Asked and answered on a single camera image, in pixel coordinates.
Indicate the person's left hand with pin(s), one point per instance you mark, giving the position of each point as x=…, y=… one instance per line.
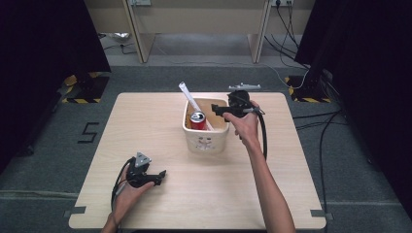
x=128, y=199

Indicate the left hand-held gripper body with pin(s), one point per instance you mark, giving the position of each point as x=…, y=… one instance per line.
x=137, y=176

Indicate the red drink can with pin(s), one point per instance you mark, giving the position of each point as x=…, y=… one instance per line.
x=198, y=121

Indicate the grey tape piece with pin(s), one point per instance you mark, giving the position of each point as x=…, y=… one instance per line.
x=76, y=211
x=320, y=214

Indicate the white plastic bin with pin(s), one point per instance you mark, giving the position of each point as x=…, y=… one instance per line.
x=207, y=139

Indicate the wall power outlet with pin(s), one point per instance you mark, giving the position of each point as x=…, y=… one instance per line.
x=281, y=2

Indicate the black curtain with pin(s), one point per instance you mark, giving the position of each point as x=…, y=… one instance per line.
x=39, y=64
x=372, y=81

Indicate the stand base with hazard tape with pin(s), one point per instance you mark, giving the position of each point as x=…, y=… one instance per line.
x=90, y=89
x=307, y=92

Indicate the white ruler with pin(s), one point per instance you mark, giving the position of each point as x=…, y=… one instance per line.
x=191, y=98

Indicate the person's right hand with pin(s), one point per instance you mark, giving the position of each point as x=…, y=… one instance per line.
x=246, y=127

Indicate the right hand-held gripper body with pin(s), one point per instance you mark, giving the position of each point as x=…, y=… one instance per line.
x=239, y=102

